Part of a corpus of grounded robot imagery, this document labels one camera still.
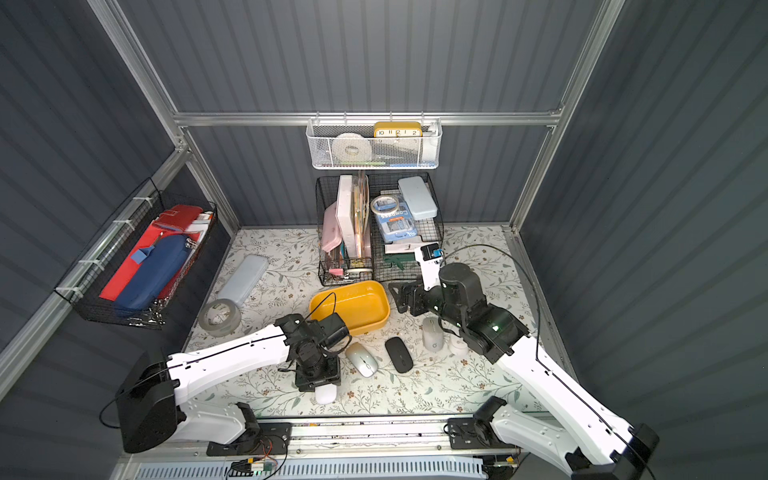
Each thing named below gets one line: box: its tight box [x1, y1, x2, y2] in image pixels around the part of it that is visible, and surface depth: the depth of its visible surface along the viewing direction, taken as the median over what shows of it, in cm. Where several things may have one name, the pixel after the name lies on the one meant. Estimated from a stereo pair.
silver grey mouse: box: [345, 342, 378, 378], surface depth 86 cm
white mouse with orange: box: [314, 383, 337, 405], surface depth 75 cm
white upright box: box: [335, 175, 356, 258], surface depth 95 cm
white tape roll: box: [332, 132, 373, 163], surface depth 86 cm
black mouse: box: [385, 336, 414, 373], surface depth 88 cm
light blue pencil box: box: [398, 175, 438, 220], surface depth 101 cm
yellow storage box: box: [309, 281, 391, 335], surface depth 98 cm
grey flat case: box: [218, 255, 268, 305], surface depth 106 cm
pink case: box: [322, 201, 342, 253], surface depth 104 cm
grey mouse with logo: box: [422, 316, 444, 352], surface depth 91 cm
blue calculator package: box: [376, 198, 419, 242], surface depth 92 cm
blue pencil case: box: [113, 233, 192, 312], surface depth 70 cm
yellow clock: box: [373, 121, 423, 138], surface depth 90 cm
